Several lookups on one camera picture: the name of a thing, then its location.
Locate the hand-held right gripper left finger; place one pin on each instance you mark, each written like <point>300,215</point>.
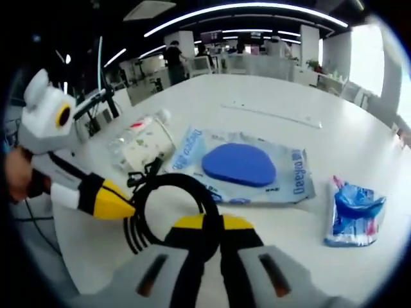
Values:
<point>180,256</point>

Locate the potted plant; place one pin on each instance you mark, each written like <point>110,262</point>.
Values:
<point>314,65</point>

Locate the white paper cup item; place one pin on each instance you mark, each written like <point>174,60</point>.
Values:
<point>151,144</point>

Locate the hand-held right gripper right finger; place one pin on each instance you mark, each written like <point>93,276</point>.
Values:
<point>244,263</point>

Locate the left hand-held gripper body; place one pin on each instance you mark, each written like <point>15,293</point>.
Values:
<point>45,122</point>

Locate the long ceiling strip light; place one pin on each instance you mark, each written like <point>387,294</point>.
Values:
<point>244,9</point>

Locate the blue pink snack packet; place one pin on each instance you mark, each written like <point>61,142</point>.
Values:
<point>353,211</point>

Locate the person's left hand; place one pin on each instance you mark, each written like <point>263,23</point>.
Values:
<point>20,176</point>

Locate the white table socket panel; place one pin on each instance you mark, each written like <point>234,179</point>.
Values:
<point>273,115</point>

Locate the clear plastic bottle item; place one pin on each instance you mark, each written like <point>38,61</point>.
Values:
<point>122,144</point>

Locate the blue pad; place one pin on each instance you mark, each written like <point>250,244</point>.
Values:
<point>239,163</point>

